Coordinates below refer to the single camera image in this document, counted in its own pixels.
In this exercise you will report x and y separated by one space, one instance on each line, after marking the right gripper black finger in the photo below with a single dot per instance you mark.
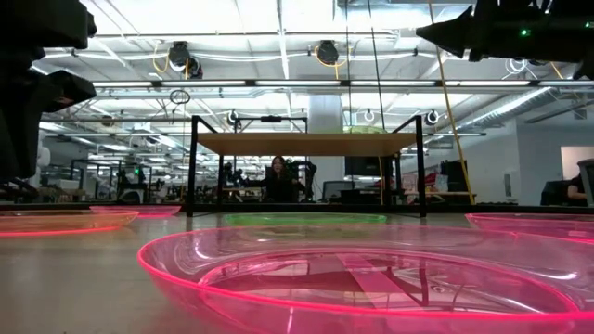
450 32

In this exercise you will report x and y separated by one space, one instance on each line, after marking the grey monitor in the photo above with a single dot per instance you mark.
588 181

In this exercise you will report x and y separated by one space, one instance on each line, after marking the wooden shelf black metal frame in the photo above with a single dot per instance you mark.
306 145

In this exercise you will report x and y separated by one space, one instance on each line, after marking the black aluminium table frame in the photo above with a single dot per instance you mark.
464 209

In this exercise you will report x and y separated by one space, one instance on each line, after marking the person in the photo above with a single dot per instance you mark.
577 188
278 185

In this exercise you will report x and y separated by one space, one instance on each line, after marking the black monitor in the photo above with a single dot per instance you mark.
364 166

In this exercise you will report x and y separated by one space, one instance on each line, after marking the orange translucent plastic plate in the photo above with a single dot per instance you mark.
60 222

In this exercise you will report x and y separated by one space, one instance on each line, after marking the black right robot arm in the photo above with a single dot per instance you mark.
585 46

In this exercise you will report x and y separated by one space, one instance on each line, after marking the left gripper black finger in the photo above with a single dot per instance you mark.
69 90
55 23

